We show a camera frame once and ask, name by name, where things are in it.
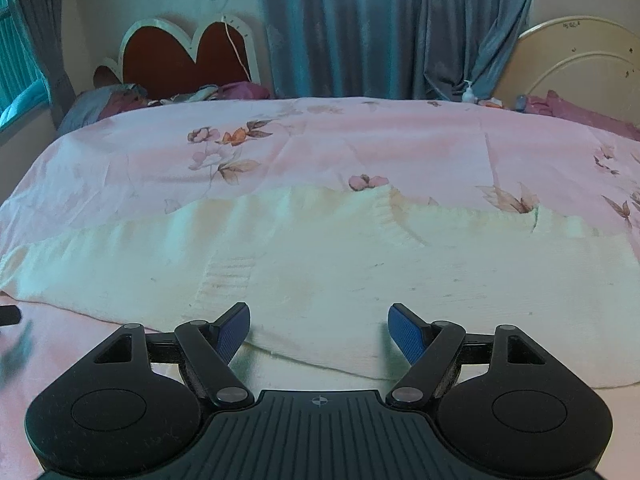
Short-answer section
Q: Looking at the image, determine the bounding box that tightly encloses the blue-grey curtain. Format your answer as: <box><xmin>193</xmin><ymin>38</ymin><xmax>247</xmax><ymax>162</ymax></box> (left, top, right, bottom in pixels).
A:
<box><xmin>259</xmin><ymin>0</ymin><xmax>544</xmax><ymax>104</ymax></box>

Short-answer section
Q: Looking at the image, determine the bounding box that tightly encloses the heart-shaped red headboard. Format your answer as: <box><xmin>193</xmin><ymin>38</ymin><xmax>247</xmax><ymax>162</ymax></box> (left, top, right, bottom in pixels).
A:
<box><xmin>93</xmin><ymin>17</ymin><xmax>261</xmax><ymax>101</ymax></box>

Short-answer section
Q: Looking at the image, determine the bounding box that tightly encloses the purple blanket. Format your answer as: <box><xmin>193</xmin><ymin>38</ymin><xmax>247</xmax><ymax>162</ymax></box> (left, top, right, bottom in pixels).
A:
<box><xmin>524</xmin><ymin>89</ymin><xmax>640</xmax><ymax>142</ymax></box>

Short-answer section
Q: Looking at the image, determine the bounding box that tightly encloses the magenta cloth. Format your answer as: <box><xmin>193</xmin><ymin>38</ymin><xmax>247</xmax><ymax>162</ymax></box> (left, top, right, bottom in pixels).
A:
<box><xmin>215</xmin><ymin>81</ymin><xmax>271</xmax><ymax>101</ymax></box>

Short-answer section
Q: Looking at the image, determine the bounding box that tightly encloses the window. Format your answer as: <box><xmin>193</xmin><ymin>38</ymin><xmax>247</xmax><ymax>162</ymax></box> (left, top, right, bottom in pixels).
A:
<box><xmin>0</xmin><ymin>0</ymin><xmax>49</xmax><ymax>132</ymax></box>

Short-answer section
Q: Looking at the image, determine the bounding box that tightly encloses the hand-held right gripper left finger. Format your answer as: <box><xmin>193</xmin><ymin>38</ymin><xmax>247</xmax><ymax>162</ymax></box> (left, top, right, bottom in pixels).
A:
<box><xmin>92</xmin><ymin>302</ymin><xmax>256</xmax><ymax>409</ymax></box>

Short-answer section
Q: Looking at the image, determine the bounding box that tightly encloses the cream arched headboard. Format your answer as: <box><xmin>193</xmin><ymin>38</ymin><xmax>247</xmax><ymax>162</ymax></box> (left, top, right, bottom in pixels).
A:
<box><xmin>492</xmin><ymin>15</ymin><xmax>640</xmax><ymax>127</ymax></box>

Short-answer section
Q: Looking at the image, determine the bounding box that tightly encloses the pile of mixed clothes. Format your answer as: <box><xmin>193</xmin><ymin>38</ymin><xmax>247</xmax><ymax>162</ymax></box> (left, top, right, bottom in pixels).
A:
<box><xmin>144</xmin><ymin>83</ymin><xmax>224</xmax><ymax>107</ymax></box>

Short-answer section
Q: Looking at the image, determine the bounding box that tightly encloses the grey window curtain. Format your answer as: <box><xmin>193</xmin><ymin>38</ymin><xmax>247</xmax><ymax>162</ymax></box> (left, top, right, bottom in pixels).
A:
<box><xmin>9</xmin><ymin>0</ymin><xmax>77</xmax><ymax>122</ymax></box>

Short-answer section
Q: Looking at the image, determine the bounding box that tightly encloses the white hanging cord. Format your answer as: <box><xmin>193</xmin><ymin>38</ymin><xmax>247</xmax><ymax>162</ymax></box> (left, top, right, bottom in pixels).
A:
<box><xmin>220</xmin><ymin>14</ymin><xmax>251</xmax><ymax>82</ymax></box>

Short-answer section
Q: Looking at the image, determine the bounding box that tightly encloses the pink floral bedsheet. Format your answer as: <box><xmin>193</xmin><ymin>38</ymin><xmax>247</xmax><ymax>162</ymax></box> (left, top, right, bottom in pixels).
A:
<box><xmin>0</xmin><ymin>96</ymin><xmax>640</xmax><ymax>480</ymax></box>

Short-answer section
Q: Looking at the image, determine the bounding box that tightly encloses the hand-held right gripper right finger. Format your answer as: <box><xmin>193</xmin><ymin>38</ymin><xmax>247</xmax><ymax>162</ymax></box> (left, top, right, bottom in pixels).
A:
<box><xmin>385</xmin><ymin>302</ymin><xmax>551</xmax><ymax>409</ymax></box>

